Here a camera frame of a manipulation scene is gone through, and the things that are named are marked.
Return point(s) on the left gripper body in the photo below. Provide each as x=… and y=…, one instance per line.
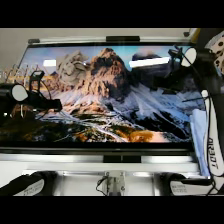
x=50, y=104

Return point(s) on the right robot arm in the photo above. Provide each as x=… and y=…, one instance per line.
x=213, y=133

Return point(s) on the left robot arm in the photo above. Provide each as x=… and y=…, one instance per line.
x=19, y=92

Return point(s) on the light blue garment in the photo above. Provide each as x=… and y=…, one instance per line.
x=199, y=143

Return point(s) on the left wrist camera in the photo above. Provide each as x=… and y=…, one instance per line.
x=36, y=80

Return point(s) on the silver frame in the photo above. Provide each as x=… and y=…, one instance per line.
x=83, y=166

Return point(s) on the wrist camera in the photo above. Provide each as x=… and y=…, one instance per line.
x=175, y=53
x=36, y=80

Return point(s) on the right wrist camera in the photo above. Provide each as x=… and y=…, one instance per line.
x=175, y=53

